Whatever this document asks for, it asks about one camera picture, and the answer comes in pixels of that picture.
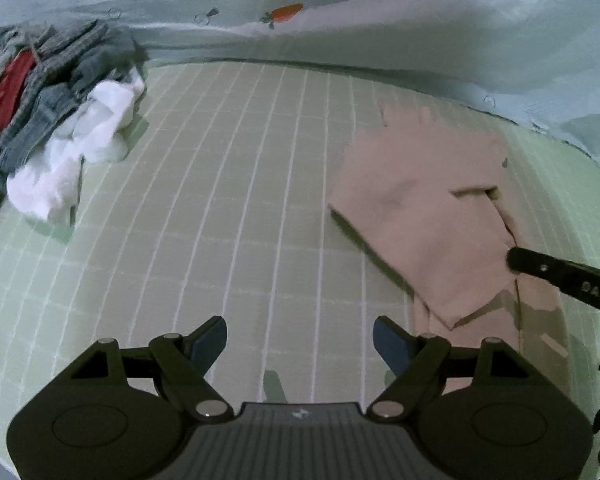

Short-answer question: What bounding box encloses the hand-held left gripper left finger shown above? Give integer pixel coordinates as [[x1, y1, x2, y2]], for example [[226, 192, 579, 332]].
[[66, 316, 236, 422]]

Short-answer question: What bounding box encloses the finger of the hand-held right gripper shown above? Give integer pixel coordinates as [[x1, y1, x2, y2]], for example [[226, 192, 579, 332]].
[[507, 245, 600, 323]]

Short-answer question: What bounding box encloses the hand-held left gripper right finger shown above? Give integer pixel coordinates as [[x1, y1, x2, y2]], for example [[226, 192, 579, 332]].
[[366, 316, 537, 422]]

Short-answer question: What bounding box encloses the pink cloth garment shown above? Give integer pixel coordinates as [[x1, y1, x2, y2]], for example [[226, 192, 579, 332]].
[[327, 99, 577, 397]]

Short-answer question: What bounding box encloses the pile of mixed clothes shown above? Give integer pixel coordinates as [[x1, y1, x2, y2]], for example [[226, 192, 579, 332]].
[[0, 19, 148, 183]]

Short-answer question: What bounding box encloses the green grid mat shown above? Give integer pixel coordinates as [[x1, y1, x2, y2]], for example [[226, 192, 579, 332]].
[[0, 60, 600, 480]]

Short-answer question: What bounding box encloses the white garment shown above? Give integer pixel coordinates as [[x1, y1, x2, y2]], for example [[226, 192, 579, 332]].
[[5, 71, 147, 227]]

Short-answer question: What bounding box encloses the light blue carrot print blanket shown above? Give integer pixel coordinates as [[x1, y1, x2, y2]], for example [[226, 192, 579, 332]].
[[0, 0, 600, 177]]

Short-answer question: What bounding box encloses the red garment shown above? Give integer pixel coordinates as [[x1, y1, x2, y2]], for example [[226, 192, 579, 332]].
[[0, 49, 37, 157]]

